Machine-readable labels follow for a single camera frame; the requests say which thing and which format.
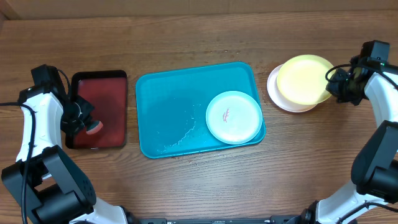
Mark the black red-lined tray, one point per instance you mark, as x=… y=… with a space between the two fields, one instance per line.
x=107 y=92

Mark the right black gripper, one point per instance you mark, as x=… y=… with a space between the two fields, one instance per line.
x=333 y=88

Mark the teal plastic tray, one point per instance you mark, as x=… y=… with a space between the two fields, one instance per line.
x=171 y=107

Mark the light blue plastic plate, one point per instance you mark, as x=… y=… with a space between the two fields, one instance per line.
x=234 y=117

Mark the white plastic plate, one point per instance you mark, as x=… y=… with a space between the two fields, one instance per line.
x=277 y=97

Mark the red and green sponge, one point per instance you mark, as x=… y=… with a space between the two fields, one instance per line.
x=94 y=127

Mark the yellow-green plastic plate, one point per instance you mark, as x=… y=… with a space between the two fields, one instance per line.
x=302 y=80

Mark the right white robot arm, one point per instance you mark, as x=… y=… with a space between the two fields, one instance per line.
x=373 y=182

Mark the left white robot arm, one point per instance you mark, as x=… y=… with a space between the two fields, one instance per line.
x=48 y=186

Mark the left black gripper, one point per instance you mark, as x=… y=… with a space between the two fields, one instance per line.
x=70 y=127

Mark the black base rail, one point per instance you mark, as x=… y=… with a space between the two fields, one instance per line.
x=276 y=219

